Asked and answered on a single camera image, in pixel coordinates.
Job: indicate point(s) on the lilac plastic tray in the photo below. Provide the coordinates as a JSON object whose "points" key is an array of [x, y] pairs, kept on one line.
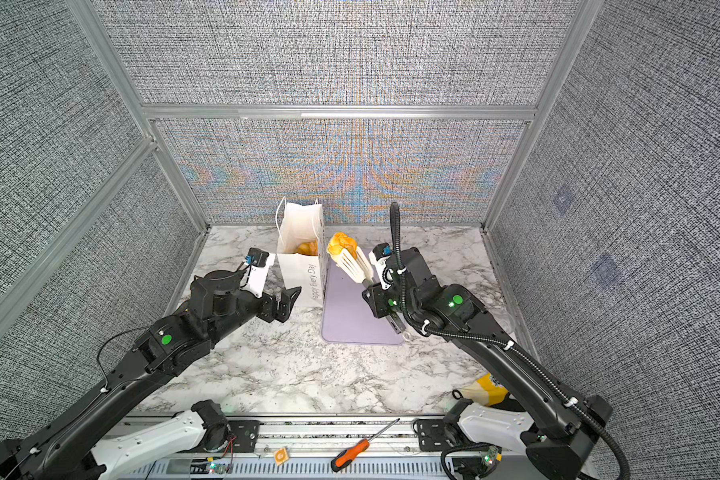
{"points": [[347, 318]]}

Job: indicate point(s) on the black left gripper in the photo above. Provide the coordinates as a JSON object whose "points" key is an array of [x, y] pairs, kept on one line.
{"points": [[271, 310]]}

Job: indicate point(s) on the aluminium front rail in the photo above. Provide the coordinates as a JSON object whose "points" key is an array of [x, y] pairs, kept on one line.
{"points": [[336, 447]]}

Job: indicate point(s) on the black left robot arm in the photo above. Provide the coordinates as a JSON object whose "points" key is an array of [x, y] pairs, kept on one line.
{"points": [[64, 448]]}

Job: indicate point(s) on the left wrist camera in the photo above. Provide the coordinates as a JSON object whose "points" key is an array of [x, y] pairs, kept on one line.
{"points": [[257, 265]]}

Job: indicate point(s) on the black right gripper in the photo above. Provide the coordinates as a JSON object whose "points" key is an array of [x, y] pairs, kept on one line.
{"points": [[377, 300]]}

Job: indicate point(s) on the orange handled screwdriver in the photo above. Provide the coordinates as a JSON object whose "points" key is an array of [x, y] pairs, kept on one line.
{"points": [[347, 456]]}

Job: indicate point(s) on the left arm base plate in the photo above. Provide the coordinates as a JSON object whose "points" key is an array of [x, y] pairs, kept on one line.
{"points": [[236, 436]]}

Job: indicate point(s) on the white printed paper bag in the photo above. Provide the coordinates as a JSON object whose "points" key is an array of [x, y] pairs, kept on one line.
{"points": [[296, 224]]}

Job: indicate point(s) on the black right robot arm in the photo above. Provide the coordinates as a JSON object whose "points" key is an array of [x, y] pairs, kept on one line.
{"points": [[455, 314]]}

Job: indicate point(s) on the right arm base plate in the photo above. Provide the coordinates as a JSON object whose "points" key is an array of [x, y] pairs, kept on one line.
{"points": [[437, 435]]}

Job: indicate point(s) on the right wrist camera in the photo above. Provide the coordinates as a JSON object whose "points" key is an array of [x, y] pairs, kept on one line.
{"points": [[378, 258]]}

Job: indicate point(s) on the dark orange triangular pastry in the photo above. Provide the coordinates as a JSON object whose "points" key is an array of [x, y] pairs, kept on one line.
{"points": [[310, 248]]}

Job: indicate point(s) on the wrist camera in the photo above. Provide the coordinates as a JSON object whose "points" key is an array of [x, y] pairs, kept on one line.
{"points": [[378, 258], [257, 265]]}

